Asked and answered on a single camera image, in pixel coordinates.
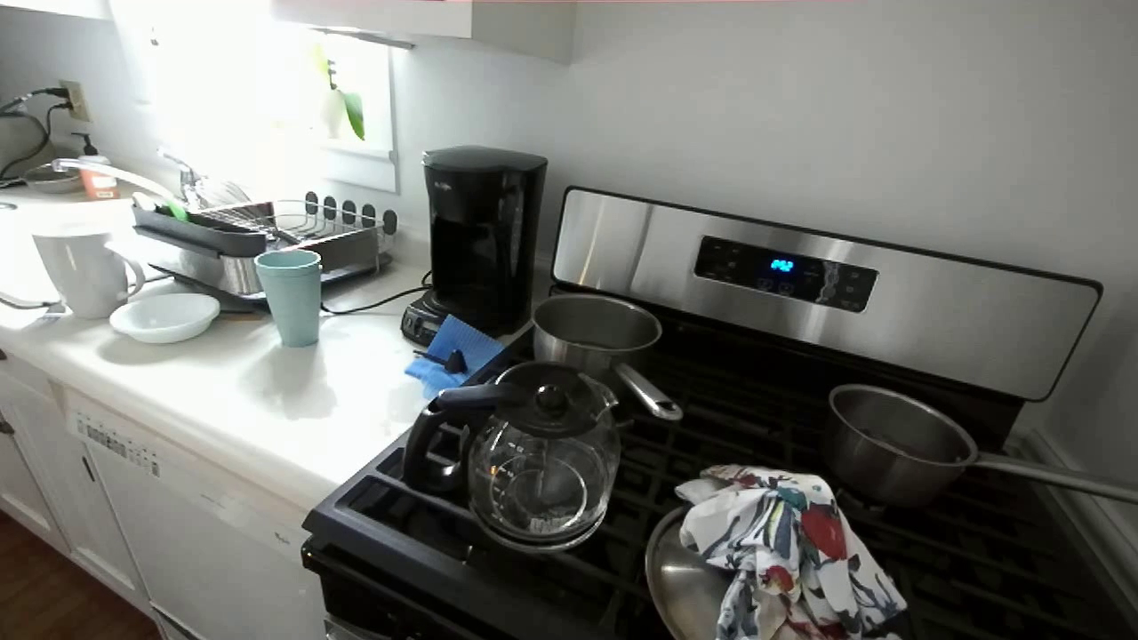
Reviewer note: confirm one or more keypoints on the teal speckled cup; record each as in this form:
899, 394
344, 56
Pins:
291, 305

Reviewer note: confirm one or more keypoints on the white base cabinet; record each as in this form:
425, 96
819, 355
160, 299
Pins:
179, 536

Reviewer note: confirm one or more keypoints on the steel saucepan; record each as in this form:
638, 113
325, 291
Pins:
889, 445
587, 331

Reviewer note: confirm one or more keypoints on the blue cloth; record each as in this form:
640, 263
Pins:
455, 351

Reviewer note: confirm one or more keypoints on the black coffee maker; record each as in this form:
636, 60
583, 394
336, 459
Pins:
483, 237

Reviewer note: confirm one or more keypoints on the glass coffee carafe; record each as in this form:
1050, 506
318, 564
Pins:
538, 467

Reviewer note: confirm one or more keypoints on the white strip with round holes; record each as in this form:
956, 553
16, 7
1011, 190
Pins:
349, 212

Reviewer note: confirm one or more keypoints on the black steel gas stove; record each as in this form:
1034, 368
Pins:
819, 308

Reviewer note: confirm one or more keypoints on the steel frying pan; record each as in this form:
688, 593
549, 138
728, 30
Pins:
688, 589

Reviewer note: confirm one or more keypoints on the floral kitchen towel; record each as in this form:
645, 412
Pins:
786, 556

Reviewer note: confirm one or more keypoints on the steel dish rack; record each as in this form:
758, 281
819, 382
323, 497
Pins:
255, 252

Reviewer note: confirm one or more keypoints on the white shallow bowl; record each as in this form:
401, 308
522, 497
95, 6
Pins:
164, 318

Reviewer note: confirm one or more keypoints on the small green scrubber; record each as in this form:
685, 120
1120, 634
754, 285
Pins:
177, 212

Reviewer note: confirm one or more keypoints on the chrome faucet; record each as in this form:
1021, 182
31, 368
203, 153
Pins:
120, 176

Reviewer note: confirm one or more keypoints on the white ceramic mug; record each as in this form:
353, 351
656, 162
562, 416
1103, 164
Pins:
80, 278

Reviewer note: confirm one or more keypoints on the small orange container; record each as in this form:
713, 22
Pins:
99, 182

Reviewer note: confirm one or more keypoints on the white wall cabinet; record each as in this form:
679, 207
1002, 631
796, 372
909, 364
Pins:
474, 22

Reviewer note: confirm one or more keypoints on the white wall outlet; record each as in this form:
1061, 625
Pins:
77, 102

